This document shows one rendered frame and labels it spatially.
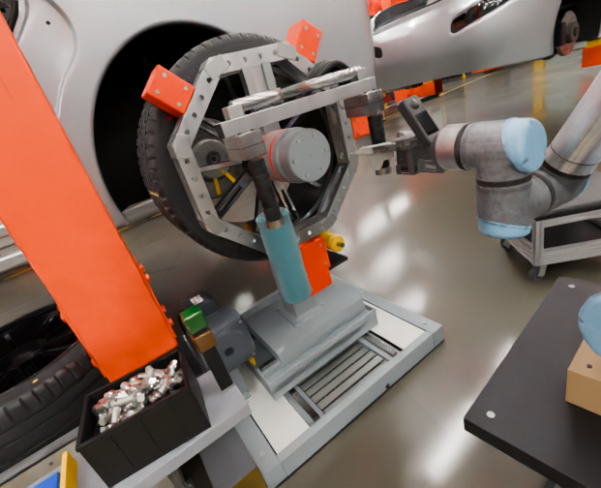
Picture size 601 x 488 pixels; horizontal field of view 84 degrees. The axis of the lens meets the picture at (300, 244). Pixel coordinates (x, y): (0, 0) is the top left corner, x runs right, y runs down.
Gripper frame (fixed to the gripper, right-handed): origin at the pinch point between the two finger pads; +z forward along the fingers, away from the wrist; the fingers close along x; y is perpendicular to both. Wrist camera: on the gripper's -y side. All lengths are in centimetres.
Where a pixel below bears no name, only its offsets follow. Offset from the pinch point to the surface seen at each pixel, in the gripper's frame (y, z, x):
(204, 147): -7, 71, -21
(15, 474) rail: 44, 22, -106
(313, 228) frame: 22.5, 19.5, -13.4
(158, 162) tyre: -10, 28, -47
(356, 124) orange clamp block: -2.7, 19.4, 11.9
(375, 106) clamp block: -8.6, -2.6, -0.8
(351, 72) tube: -17.1, 0.6, -3.2
